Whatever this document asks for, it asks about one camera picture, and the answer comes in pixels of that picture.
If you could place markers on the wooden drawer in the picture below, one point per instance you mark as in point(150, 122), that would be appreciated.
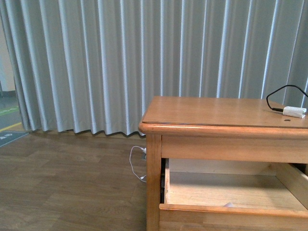
point(208, 195)

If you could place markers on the pink marker with white cap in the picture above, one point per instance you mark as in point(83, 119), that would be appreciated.
point(229, 204)

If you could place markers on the wooden nightstand cabinet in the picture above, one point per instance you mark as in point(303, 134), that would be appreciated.
point(216, 129)

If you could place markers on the grey pleated curtain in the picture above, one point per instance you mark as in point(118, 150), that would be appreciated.
point(96, 64)

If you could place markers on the small white device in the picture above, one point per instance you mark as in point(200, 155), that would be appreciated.
point(297, 112)

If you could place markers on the dark floor mat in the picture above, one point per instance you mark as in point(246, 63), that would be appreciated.
point(7, 137)

